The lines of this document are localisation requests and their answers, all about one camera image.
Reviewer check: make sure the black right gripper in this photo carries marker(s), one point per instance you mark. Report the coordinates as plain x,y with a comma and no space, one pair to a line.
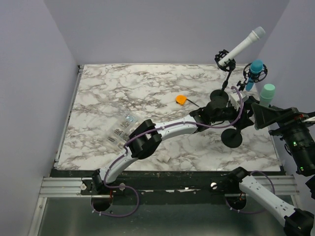
264,115

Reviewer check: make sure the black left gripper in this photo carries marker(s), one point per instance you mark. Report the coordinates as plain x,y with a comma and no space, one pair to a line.
234,115

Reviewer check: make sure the mint green microphone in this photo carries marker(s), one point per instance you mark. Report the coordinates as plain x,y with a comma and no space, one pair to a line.
267,94

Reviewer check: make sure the black round-base microphone stand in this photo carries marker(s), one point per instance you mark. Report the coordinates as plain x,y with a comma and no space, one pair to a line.
232,138

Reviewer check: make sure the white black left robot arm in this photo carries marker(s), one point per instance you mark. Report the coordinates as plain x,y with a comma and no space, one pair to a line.
146,138

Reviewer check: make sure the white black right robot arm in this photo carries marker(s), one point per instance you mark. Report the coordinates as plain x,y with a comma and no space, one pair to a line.
293,129

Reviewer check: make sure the blue microphone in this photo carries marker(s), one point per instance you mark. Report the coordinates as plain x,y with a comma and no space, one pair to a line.
255,68

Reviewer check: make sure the white microphone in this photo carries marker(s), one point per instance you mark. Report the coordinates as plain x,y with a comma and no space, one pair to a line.
254,36

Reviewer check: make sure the orange tape measure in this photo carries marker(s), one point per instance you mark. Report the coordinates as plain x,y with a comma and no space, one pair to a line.
181,99

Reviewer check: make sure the small white plastic fitting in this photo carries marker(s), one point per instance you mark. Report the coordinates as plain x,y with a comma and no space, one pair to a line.
163,158

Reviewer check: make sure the clear plastic screw box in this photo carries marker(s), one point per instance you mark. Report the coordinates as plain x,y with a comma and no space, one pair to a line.
118,134

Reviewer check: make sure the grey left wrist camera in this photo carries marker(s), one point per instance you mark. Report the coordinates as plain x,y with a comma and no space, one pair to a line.
235,100

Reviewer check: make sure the black shock-mount tripod stand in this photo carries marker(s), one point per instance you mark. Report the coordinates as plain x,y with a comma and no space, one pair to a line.
262,76

